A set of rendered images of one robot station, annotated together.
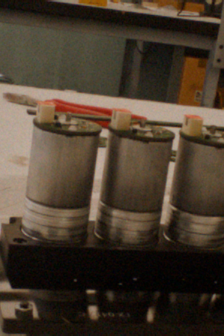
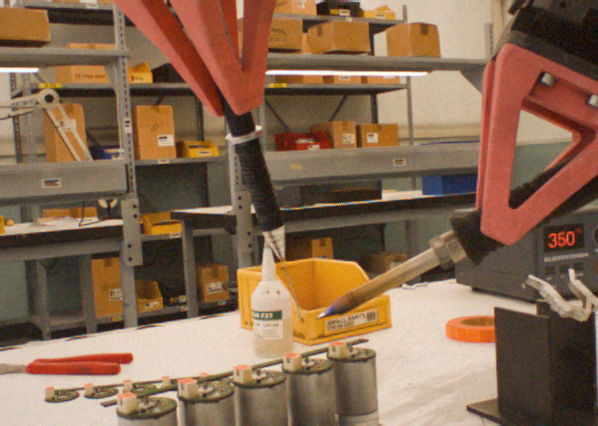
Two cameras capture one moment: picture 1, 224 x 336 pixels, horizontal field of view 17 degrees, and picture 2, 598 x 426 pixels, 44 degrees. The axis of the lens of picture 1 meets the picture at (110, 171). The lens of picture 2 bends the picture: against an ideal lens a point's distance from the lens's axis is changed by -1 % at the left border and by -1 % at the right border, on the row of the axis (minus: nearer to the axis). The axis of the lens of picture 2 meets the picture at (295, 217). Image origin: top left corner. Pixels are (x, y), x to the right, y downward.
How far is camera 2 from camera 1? 8 cm
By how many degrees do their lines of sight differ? 23
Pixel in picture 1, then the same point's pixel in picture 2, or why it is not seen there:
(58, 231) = not seen: outside the picture
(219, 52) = (128, 251)
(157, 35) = (64, 249)
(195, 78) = (105, 278)
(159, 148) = (227, 403)
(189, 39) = (96, 245)
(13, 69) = not seen: outside the picture
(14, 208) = not seen: outside the picture
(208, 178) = (269, 413)
